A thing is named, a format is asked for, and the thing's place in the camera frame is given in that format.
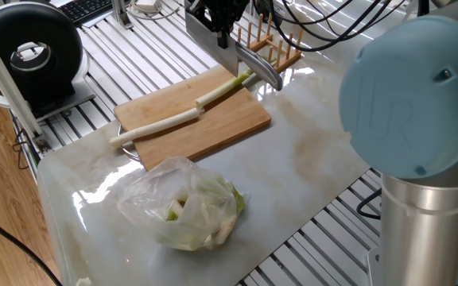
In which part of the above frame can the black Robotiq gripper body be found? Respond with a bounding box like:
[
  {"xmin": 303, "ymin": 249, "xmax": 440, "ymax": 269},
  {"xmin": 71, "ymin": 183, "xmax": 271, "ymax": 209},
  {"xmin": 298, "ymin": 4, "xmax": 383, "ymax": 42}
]
[{"xmin": 203, "ymin": 0, "xmax": 250, "ymax": 25}]

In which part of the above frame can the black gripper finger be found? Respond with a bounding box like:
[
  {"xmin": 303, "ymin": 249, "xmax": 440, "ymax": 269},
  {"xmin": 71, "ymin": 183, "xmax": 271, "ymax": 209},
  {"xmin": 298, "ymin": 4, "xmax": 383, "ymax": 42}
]
[
  {"xmin": 191, "ymin": 0, "xmax": 219, "ymax": 33},
  {"xmin": 215, "ymin": 21, "xmax": 241, "ymax": 50}
]

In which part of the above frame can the steel cleaver knife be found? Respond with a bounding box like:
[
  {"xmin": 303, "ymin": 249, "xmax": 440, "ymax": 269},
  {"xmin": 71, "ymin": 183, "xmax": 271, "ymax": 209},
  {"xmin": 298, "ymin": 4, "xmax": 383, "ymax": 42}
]
[{"xmin": 184, "ymin": 8, "xmax": 284, "ymax": 92}]

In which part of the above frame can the plastic bag of chopped scallions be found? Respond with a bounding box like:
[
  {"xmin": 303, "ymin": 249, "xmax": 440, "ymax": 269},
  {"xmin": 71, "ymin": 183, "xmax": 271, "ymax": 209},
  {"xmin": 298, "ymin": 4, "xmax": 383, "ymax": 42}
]
[{"xmin": 116, "ymin": 155, "xmax": 248, "ymax": 252}]

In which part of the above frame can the wooden peg rack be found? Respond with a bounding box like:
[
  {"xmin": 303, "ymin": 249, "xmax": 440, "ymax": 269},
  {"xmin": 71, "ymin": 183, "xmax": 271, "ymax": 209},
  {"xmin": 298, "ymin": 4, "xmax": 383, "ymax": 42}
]
[{"xmin": 236, "ymin": 11, "xmax": 305, "ymax": 75}]

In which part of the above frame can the wooden cutting board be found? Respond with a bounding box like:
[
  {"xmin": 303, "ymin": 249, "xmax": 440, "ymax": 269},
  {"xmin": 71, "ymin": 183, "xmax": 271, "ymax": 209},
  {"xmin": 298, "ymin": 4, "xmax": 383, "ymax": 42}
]
[{"xmin": 113, "ymin": 65, "xmax": 273, "ymax": 172}]

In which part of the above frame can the white cut scallion piece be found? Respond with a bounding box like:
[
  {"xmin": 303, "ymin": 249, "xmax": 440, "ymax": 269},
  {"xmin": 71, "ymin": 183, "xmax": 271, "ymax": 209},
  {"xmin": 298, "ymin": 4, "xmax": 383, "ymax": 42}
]
[{"xmin": 108, "ymin": 106, "xmax": 201, "ymax": 149}]

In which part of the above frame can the black keyboard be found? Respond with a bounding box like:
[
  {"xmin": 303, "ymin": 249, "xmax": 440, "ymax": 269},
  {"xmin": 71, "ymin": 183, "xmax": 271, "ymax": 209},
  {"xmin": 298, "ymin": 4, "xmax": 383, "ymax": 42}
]
[{"xmin": 57, "ymin": 0, "xmax": 115, "ymax": 27}]

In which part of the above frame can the metal hanging loop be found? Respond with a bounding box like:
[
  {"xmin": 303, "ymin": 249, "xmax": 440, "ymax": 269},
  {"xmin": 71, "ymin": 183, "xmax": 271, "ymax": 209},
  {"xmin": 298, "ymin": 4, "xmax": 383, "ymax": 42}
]
[{"xmin": 116, "ymin": 122, "xmax": 141, "ymax": 162}]

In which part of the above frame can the short aluminium post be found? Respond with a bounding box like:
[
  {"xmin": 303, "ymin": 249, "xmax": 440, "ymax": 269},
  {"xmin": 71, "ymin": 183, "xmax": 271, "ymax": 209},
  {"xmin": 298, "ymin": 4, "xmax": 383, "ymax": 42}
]
[{"xmin": 111, "ymin": 0, "xmax": 134, "ymax": 29}]

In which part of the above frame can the grey fan base plate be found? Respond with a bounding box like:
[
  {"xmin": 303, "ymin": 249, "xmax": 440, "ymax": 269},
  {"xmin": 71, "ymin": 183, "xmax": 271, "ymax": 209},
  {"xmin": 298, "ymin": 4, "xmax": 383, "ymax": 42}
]
[{"xmin": 0, "ymin": 49, "xmax": 97, "ymax": 120}]

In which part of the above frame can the long aluminium frame bar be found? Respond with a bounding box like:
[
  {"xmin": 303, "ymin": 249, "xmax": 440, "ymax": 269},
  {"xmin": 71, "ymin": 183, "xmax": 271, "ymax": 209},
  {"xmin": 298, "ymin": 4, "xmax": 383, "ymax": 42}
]
[{"xmin": 0, "ymin": 15, "xmax": 53, "ymax": 154}]

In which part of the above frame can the black looped base cable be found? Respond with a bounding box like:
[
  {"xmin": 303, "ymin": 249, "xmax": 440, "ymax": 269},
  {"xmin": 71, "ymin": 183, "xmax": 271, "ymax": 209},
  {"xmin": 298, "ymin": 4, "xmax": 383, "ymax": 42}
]
[{"xmin": 355, "ymin": 186, "xmax": 383, "ymax": 221}]

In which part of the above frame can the black floor cable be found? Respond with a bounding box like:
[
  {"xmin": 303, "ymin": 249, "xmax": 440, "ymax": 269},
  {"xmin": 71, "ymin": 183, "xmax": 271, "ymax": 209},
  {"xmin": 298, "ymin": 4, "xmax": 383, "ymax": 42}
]
[{"xmin": 0, "ymin": 202, "xmax": 63, "ymax": 286}]

